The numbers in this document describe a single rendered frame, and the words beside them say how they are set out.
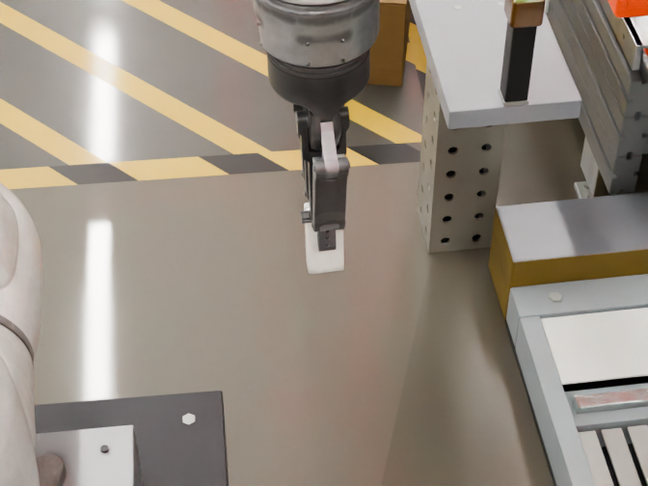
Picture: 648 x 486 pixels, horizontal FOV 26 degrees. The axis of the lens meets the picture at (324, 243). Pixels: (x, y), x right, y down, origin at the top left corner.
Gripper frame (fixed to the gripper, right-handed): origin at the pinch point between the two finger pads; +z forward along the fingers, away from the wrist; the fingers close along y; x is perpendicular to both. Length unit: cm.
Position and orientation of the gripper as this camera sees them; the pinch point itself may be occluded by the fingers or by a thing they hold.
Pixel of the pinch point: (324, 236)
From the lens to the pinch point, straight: 115.4
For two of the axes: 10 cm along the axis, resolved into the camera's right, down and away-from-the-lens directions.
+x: 9.9, -1.1, 0.8
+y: 1.4, 7.0, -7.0
